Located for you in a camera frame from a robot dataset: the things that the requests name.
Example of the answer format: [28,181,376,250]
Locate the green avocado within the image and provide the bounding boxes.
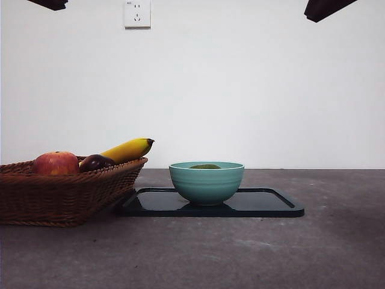
[188,163,221,170]

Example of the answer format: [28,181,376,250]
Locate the teal ribbed bowl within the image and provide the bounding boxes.
[168,161,245,207]

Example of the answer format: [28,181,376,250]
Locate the red apple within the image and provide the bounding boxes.
[32,151,81,175]

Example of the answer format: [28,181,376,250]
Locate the yellow banana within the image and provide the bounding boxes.
[98,137,155,166]

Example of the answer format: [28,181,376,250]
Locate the dark purple plum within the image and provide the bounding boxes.
[79,154,117,173]

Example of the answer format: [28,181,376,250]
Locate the brown wicker basket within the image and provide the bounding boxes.
[0,155,149,228]

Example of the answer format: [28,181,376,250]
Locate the black rectangular tray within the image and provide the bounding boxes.
[112,187,305,218]

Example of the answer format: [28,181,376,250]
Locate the white wall socket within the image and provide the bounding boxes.
[125,0,152,30]

